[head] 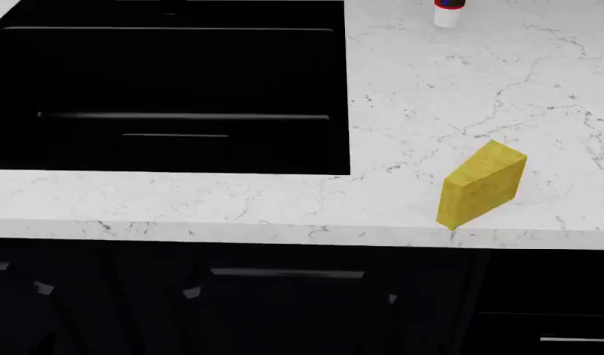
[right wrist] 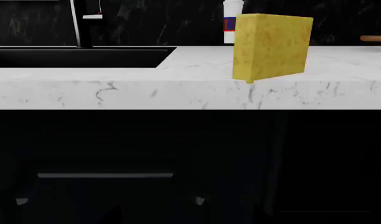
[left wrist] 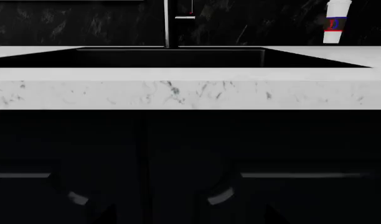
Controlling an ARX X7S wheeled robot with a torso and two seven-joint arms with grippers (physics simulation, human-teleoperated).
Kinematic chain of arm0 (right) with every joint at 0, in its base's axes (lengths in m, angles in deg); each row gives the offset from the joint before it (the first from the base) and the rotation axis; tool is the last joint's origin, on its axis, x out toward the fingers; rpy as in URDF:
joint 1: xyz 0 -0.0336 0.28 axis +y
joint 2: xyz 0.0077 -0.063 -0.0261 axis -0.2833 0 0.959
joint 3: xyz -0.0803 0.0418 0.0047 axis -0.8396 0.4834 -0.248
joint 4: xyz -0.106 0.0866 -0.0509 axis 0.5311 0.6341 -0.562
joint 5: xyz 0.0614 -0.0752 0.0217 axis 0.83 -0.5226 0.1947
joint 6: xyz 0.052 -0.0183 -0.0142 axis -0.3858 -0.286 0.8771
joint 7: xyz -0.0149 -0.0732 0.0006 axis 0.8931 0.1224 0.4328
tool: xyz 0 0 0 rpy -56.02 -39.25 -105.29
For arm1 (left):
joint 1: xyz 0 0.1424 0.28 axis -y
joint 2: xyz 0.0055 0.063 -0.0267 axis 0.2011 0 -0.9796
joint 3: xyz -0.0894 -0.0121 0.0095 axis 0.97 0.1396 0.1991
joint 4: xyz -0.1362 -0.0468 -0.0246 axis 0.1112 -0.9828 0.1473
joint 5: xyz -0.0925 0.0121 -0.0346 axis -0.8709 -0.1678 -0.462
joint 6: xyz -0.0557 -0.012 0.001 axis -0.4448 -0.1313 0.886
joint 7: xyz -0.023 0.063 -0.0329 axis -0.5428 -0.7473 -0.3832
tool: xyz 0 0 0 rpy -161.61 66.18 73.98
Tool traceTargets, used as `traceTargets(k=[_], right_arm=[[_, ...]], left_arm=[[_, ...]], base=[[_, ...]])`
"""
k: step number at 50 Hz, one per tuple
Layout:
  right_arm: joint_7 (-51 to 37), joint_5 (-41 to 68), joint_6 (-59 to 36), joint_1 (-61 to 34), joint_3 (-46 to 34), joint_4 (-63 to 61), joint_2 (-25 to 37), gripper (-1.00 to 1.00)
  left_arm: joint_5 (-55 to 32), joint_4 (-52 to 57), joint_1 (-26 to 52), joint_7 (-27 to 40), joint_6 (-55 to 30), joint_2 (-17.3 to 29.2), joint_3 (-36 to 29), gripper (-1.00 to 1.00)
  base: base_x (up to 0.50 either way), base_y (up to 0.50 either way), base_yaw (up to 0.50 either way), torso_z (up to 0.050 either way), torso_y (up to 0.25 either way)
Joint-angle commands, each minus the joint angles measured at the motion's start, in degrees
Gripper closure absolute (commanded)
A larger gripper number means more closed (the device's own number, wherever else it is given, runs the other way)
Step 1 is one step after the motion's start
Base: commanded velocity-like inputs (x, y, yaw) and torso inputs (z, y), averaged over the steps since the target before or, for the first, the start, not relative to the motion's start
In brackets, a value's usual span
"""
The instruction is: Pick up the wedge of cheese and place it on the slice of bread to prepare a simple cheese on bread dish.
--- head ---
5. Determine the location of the black base cabinet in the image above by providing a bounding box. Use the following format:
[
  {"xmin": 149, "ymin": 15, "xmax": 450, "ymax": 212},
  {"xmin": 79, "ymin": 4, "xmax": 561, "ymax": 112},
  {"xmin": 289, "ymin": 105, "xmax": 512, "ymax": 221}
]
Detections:
[{"xmin": 0, "ymin": 236, "xmax": 604, "ymax": 355}]

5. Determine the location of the silver drawer handle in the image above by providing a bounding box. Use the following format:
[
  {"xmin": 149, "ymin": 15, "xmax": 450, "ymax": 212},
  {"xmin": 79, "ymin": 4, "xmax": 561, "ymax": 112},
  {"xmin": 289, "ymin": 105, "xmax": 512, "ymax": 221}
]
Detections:
[{"xmin": 539, "ymin": 335, "xmax": 604, "ymax": 343}]

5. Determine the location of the long grey cabinet handle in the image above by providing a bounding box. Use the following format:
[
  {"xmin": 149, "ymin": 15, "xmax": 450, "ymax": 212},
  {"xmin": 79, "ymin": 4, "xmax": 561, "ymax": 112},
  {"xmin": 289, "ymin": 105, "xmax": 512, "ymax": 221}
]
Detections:
[{"xmin": 210, "ymin": 267, "xmax": 367, "ymax": 280}]

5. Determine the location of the black kitchen sink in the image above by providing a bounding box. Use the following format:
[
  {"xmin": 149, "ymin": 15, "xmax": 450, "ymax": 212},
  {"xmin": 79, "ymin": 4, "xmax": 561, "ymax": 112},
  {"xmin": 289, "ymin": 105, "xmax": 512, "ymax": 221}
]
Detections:
[{"xmin": 0, "ymin": 0, "xmax": 352, "ymax": 176}]

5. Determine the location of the yellow cheese wedge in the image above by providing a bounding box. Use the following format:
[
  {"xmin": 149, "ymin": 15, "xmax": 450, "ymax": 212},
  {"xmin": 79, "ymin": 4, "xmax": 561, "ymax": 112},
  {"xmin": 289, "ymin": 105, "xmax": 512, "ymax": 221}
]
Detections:
[{"xmin": 435, "ymin": 138, "xmax": 529, "ymax": 231}]

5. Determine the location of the white bottle with red band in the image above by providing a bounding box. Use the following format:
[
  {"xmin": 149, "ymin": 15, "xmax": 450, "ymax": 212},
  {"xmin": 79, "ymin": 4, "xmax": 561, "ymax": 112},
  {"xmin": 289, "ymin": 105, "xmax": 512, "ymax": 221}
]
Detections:
[{"xmin": 433, "ymin": 0, "xmax": 467, "ymax": 29}]

